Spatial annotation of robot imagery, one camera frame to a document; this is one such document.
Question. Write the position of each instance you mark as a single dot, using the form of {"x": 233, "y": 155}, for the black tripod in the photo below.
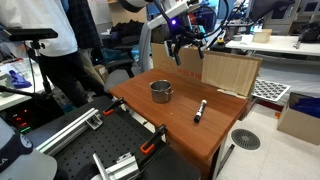
{"x": 46, "y": 83}

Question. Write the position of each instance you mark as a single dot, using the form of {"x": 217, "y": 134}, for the cardboard box with blue contents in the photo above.
{"x": 296, "y": 128}

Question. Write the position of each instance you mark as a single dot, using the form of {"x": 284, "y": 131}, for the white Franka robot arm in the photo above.
{"x": 166, "y": 15}

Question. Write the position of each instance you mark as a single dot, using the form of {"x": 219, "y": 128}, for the black light stand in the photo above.
{"x": 233, "y": 16}

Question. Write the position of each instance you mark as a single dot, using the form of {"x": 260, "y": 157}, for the black perforated platform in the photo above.
{"x": 110, "y": 140}

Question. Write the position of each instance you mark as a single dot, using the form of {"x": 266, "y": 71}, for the person in white shirt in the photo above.
{"x": 40, "y": 20}

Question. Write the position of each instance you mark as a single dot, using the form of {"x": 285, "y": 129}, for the black table leg frame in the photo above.
{"x": 226, "y": 158}

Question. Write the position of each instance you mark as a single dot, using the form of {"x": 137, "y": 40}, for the aluminium extrusion rail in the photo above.
{"x": 66, "y": 131}
{"x": 120, "y": 168}

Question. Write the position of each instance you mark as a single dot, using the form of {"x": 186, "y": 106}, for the blue glove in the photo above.
{"x": 18, "y": 80}

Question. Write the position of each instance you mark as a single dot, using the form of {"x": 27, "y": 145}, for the brown cardboard sheet red print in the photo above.
{"x": 230, "y": 73}

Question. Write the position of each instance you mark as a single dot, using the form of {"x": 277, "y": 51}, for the white side desk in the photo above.
{"x": 10, "y": 100}

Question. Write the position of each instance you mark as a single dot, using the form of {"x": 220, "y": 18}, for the small wooden box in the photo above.
{"x": 262, "y": 36}

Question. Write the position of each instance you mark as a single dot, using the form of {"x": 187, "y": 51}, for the black marker with white cap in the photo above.
{"x": 200, "y": 111}

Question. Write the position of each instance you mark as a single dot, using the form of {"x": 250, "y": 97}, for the black stereo camera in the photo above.
{"x": 30, "y": 34}

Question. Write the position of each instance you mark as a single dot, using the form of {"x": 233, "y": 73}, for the white checker pattern board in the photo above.
{"x": 270, "y": 90}

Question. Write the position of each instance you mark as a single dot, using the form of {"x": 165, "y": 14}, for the black office chair grey seat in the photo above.
{"x": 116, "y": 80}

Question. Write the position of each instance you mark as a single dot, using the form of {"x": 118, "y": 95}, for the round metal floor drain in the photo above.
{"x": 245, "y": 139}

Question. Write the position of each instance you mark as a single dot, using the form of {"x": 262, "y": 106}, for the white Franka robot base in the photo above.
{"x": 20, "y": 166}

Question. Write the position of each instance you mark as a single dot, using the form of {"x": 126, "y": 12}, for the long white table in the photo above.
{"x": 283, "y": 47}

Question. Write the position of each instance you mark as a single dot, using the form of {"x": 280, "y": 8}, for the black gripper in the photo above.
{"x": 185, "y": 40}

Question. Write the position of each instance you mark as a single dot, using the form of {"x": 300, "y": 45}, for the black equipment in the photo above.
{"x": 311, "y": 33}

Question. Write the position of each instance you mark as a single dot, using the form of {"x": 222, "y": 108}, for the small brown cardboard box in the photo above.
{"x": 100, "y": 74}

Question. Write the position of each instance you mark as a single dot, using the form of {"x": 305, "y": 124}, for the small steel pot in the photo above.
{"x": 161, "y": 96}

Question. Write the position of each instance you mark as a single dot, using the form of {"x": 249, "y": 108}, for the black softbox panel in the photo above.
{"x": 266, "y": 8}

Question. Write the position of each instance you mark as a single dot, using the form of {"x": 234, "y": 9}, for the person in dark plaid shirt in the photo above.
{"x": 83, "y": 23}

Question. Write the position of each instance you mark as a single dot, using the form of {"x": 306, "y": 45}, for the black controller box with lights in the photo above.
{"x": 20, "y": 121}

